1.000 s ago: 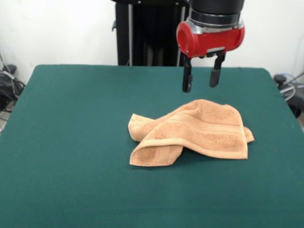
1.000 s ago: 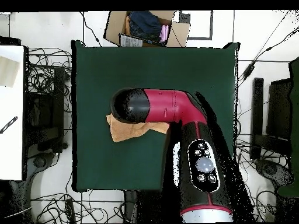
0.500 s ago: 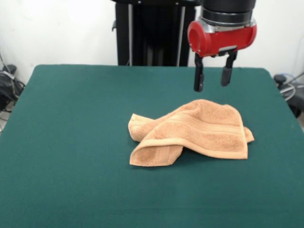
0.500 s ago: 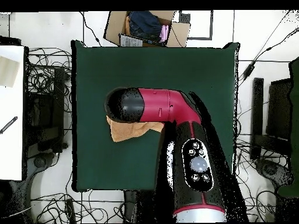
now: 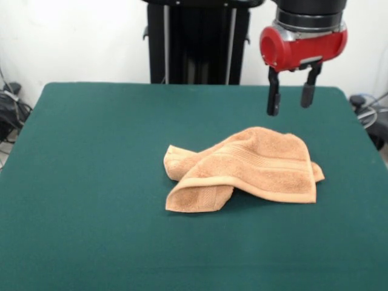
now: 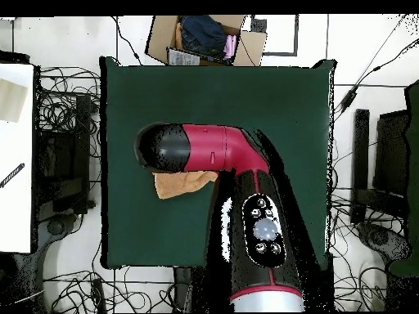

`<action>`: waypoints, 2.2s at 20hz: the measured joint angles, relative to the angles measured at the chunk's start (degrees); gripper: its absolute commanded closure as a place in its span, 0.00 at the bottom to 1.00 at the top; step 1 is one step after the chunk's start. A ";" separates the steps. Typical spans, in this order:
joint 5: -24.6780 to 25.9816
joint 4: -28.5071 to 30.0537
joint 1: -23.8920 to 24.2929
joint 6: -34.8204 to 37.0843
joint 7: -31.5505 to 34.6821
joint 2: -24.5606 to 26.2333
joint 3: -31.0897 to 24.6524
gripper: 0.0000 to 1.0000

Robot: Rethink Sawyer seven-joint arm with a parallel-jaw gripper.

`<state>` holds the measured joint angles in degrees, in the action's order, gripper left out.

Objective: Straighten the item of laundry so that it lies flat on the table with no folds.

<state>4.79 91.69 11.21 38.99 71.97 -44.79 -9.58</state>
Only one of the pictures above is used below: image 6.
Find cardboard box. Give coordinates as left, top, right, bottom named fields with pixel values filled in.
left=144, top=14, right=268, bottom=67

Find pink garment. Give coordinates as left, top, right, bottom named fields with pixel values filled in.
left=223, top=34, right=237, bottom=61

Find black equipment stand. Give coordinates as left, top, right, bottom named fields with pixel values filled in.
left=34, top=94, right=97, bottom=215
left=350, top=108, right=412, bottom=225

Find black office chair base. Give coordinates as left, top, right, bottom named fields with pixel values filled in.
left=355, top=222, right=412, bottom=262
left=9, top=212, right=83, bottom=312

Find beige paper sheet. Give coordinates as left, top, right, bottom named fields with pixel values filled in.
left=0, top=78, right=29, bottom=124

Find long black adapter cable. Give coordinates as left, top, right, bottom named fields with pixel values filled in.
left=333, top=14, right=419, bottom=122

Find printed paper label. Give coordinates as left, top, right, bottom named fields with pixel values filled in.
left=166, top=47, right=201, bottom=67

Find black power adapter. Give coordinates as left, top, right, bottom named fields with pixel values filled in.
left=339, top=88, right=358, bottom=113

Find orange terry towel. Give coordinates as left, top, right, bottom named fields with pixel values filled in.
left=151, top=169, right=219, bottom=200

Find black power strip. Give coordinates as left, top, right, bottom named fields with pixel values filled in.
left=90, top=276, right=106, bottom=313

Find white side table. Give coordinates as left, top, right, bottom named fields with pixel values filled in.
left=0, top=62, right=36, bottom=254

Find dark green table cloth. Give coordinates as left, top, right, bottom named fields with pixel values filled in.
left=99, top=56, right=337, bottom=270

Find black striped stick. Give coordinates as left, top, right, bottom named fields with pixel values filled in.
left=0, top=162, right=26, bottom=190

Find tan cloth in box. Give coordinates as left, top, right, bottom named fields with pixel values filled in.
left=173, top=21, right=184, bottom=52

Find blue jeans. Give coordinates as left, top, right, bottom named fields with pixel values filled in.
left=178, top=15, right=229, bottom=61

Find black floor cable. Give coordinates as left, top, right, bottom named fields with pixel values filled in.
left=110, top=16, right=143, bottom=65

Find black cable tangle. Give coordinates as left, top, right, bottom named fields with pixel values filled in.
left=38, top=65, right=101, bottom=158
left=328, top=182, right=407, bottom=312
left=42, top=266, right=178, bottom=313

